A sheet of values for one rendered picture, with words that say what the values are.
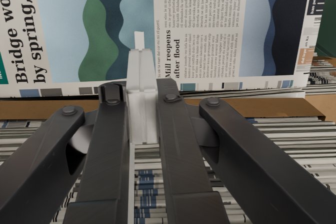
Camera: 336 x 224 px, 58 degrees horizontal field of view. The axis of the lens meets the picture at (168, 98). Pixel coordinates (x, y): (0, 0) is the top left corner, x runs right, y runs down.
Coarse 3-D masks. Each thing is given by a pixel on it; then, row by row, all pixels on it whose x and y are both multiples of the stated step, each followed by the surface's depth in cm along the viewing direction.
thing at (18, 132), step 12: (0, 120) 27; (12, 120) 27; (24, 120) 27; (36, 120) 27; (0, 132) 25; (12, 132) 25; (24, 132) 25; (0, 144) 23; (12, 144) 23; (0, 156) 22; (72, 192) 19; (60, 216) 18
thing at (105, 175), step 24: (120, 96) 14; (96, 120) 12; (120, 120) 12; (96, 144) 11; (120, 144) 11; (96, 168) 9; (120, 168) 9; (96, 192) 8; (120, 192) 8; (72, 216) 7; (96, 216) 7; (120, 216) 8
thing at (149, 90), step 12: (144, 48) 20; (144, 60) 18; (144, 72) 16; (144, 84) 15; (156, 84) 15; (144, 96) 14; (156, 96) 14; (144, 108) 14; (156, 108) 15; (144, 120) 15; (156, 120) 15; (144, 132) 15; (156, 132) 15
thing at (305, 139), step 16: (272, 128) 27; (288, 128) 27; (304, 128) 27; (320, 128) 27; (288, 144) 25; (304, 144) 25; (320, 144) 25; (304, 160) 23; (320, 160) 23; (208, 176) 21; (320, 176) 22; (224, 192) 20; (240, 208) 19
